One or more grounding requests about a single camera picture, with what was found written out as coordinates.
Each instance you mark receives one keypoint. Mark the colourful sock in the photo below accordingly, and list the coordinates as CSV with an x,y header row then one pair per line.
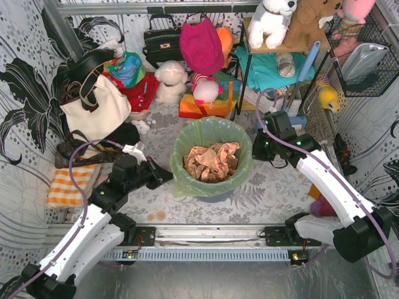
x,y
320,207

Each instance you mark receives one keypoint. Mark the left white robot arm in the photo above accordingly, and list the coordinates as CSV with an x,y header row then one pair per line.
x,y
93,218

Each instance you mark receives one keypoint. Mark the pink plush pig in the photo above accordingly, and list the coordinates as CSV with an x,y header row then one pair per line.
x,y
205,88

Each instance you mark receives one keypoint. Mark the rainbow striped bag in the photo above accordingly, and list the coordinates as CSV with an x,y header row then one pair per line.
x,y
221,107

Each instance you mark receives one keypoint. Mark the teal folded cloth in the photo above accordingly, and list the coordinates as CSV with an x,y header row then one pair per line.
x,y
263,72

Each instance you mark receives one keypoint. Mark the blue plastic trash bin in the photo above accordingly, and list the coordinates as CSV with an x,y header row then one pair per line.
x,y
212,195

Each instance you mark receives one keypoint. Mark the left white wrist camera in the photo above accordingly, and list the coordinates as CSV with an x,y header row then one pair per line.
x,y
136,151

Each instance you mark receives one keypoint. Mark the colourful scarf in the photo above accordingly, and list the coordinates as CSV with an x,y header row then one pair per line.
x,y
125,71

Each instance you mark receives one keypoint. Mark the white plush dog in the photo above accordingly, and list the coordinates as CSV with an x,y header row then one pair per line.
x,y
269,24

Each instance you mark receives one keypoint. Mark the cream canvas tote bag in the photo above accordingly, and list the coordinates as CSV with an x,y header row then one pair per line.
x,y
111,111

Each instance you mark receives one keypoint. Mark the green plastic trash bag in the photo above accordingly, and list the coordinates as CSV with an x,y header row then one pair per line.
x,y
206,132

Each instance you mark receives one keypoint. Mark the silver foil pouch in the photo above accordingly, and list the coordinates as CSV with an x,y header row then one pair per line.
x,y
363,60

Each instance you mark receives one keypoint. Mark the magenta hanging cloth bag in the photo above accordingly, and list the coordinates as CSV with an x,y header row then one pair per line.
x,y
201,47

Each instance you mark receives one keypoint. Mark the black curved hat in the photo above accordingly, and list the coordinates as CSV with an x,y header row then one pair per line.
x,y
80,69

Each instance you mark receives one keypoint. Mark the white plush lamb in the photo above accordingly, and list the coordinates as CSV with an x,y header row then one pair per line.
x,y
172,78

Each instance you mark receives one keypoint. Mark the brown leather bag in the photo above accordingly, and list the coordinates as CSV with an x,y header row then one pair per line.
x,y
77,149

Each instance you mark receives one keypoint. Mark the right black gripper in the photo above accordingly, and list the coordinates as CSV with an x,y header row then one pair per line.
x,y
260,149

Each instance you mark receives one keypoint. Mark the metal base rail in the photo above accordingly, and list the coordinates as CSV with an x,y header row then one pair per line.
x,y
204,242

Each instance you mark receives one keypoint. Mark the orange plush toy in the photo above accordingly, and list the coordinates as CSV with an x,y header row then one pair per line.
x,y
226,39

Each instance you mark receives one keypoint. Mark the red folded cloth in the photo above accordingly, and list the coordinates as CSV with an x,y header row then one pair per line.
x,y
142,94

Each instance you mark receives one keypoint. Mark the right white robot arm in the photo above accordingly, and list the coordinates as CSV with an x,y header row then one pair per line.
x,y
359,227

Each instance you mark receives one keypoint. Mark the pink plush toy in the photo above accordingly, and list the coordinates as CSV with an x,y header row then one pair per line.
x,y
352,14

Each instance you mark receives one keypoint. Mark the crumpled brown paper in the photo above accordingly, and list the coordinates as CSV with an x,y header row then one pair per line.
x,y
213,164

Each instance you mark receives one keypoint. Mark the black leather handbag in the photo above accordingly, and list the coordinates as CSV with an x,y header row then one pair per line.
x,y
162,45

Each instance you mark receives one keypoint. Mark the yellow plush duck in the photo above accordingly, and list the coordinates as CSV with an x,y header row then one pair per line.
x,y
327,94

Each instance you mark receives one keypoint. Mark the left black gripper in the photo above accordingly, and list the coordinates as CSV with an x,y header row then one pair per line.
x,y
153,171

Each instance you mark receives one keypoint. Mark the black wire basket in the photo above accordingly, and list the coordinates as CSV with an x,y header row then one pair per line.
x,y
377,81

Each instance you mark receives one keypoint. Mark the brown plush bear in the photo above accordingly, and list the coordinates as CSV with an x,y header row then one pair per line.
x,y
309,20

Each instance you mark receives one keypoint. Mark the orange checked towel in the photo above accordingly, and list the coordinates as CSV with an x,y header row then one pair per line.
x,y
63,194

